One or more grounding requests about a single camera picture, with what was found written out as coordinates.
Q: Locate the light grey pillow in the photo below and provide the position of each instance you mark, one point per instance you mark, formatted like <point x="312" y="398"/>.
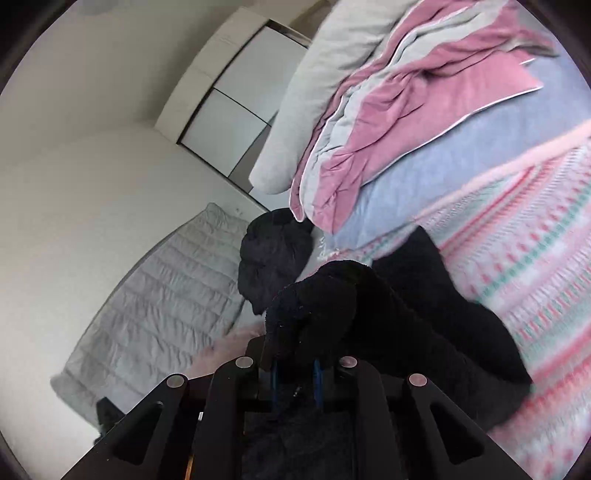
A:
<point x="352" y="35"/>

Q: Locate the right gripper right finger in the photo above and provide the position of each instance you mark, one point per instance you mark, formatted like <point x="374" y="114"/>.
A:
<point x="390" y="428"/>

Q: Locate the pale blue folded duvet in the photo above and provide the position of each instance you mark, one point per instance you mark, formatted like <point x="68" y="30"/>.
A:
<point x="484" y="141"/>

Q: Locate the black quilted fleece coat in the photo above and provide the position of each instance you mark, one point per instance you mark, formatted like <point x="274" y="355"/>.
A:
<point x="403" y="315"/>

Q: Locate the dark navy puffer jacket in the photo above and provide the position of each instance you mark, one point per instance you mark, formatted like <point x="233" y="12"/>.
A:
<point x="274" y="252"/>

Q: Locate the pink velvet blanket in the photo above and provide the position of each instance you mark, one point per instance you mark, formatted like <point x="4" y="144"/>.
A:
<point x="443" y="62"/>

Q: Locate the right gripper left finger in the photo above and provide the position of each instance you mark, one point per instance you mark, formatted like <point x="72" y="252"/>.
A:
<point x="183" y="429"/>

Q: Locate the patterned striped bed sheet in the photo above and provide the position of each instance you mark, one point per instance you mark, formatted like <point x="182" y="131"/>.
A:
<point x="517" y="240"/>

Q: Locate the pink floral pillow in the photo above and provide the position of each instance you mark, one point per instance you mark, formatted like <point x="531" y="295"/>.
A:
<point x="210" y="358"/>

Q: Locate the white sliding door wardrobe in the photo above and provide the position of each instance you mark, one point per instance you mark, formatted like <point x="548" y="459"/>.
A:
<point x="225" y="102"/>

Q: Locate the grey quilted headboard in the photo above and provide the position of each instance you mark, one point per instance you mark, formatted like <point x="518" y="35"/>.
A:
<point x="178" y="299"/>

